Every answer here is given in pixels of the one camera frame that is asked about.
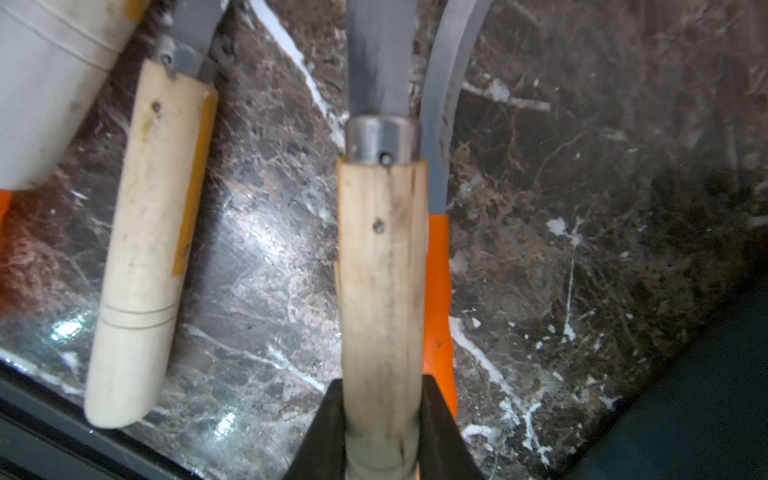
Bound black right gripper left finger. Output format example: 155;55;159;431
283;379;347;480

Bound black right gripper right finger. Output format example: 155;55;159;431
418;374;483;480

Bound wooden handle sickle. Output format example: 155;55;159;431
84;1;228;429
336;1;428;479
1;0;149;191

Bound orange handle sickle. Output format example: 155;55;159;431
0;190;12;221
420;0;491;423

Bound teal plastic storage box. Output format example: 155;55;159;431
568;280;767;479

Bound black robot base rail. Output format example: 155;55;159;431
1;364;199;479

